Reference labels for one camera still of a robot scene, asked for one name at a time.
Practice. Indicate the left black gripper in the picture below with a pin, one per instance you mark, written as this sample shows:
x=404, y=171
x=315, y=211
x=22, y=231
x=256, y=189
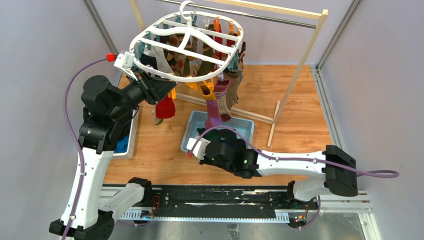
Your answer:
x=154, y=89

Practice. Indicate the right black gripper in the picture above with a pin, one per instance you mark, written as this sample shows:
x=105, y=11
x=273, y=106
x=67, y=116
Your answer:
x=205, y=161

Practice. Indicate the beige striped ribbed sock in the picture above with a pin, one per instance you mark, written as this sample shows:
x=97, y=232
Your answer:
x=157, y=119

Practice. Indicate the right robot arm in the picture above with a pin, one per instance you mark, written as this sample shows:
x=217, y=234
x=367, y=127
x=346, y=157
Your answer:
x=331, y=171

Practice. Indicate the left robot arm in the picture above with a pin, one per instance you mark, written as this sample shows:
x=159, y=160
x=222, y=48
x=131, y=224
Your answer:
x=108, y=110

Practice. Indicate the white oval clip hanger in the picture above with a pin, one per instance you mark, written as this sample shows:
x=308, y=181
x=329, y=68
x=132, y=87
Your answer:
x=183, y=22

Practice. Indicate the white hanging sock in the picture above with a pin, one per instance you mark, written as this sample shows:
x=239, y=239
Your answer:
x=155, y=57

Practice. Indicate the dark green sock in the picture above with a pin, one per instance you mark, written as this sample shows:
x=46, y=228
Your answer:
x=227, y=137

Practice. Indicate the argyle brown hanging sock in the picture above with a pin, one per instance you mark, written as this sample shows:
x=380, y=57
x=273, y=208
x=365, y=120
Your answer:
x=179, y=63

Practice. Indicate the light blue plastic basket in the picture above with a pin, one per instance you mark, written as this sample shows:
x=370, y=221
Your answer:
x=197, y=119

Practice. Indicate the orange clothes peg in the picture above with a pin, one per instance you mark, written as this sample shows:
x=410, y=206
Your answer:
x=192, y=85

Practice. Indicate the purple mustard hanging sock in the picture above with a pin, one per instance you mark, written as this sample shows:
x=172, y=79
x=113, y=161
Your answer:
x=213, y=115

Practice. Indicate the blue cloth in basket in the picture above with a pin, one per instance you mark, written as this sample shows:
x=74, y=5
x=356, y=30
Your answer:
x=122, y=145

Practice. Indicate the olive tan hanging sock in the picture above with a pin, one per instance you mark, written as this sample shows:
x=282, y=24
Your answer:
x=226, y=93

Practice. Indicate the white plastic basket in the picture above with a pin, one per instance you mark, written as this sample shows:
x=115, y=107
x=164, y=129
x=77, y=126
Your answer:
x=132, y=130

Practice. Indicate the metal rack rod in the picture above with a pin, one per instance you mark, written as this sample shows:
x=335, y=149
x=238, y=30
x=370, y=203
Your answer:
x=254, y=16

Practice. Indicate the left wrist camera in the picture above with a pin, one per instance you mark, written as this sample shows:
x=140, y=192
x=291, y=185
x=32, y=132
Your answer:
x=124, y=62

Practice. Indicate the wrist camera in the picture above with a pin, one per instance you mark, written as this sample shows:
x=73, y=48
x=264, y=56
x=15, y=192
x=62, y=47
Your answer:
x=124, y=62
x=196, y=148

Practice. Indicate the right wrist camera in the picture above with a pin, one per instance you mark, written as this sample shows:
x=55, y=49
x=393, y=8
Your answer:
x=196, y=148

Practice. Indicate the wooden clothes rack frame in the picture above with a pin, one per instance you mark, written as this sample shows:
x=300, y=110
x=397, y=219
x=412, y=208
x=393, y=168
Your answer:
x=319, y=17

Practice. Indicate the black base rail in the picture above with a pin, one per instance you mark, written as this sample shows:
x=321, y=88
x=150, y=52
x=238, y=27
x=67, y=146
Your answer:
x=250, y=202

